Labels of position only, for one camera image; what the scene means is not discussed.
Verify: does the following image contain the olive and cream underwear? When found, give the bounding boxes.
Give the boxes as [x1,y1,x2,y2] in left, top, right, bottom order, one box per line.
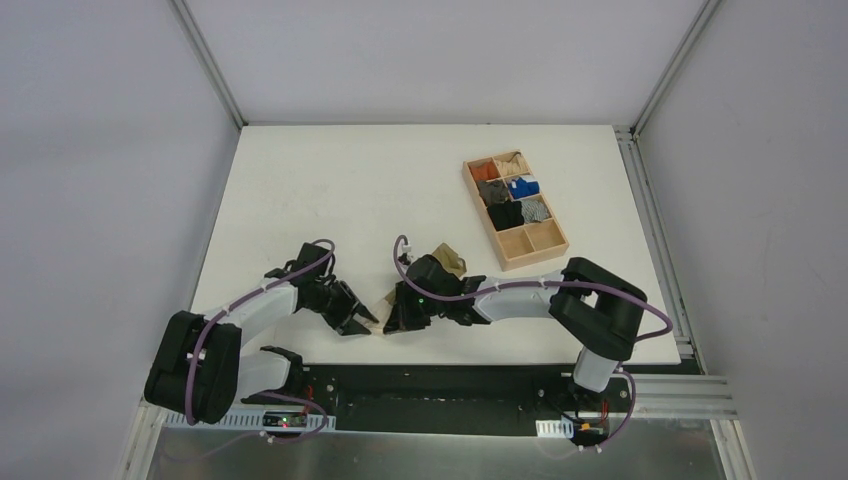
[372,243,467,331]

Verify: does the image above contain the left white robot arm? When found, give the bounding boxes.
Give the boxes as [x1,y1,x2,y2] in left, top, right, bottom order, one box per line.
[143,239,378,425]

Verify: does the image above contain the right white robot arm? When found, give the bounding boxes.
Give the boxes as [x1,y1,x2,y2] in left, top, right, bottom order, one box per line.
[383,255,647,410]

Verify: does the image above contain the black rolled underwear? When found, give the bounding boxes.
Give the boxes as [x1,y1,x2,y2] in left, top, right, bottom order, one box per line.
[487,201,524,231]

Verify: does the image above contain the dark grey rolled underwear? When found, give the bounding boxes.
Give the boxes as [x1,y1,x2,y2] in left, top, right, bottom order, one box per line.
[476,179,511,207]

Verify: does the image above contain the orange rolled underwear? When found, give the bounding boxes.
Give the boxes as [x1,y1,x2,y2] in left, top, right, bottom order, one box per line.
[469,160,500,183]

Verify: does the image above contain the grey striped rolled underwear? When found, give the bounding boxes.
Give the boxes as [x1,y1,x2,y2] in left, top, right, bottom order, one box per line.
[521,199,551,224]

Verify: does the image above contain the blue rolled underwear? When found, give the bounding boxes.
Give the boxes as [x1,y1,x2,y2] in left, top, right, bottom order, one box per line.
[506,175,540,200]

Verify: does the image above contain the beige rolled underwear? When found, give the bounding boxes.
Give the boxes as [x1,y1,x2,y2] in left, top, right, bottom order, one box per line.
[493,151,529,177]

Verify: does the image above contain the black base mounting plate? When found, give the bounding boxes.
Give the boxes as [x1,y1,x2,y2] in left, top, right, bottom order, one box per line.
[281,364,630,437]

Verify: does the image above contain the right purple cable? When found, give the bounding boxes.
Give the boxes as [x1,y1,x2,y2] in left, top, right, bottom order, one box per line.
[392,234,674,372]

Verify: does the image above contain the purple cable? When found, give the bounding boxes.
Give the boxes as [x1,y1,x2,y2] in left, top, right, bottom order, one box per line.
[184,238,337,444]
[392,234,674,372]

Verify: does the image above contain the left white cable duct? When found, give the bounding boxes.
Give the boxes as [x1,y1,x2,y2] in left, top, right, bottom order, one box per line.
[194,408,336,434]

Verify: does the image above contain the white cable duct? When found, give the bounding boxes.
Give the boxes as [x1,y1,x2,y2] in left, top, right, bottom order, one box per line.
[194,408,336,434]
[535,418,575,439]

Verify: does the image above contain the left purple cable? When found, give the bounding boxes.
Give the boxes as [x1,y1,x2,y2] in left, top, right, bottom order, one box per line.
[184,238,337,444]

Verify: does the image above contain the right white cable duct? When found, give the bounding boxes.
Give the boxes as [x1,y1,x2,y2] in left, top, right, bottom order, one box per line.
[535,418,575,439]

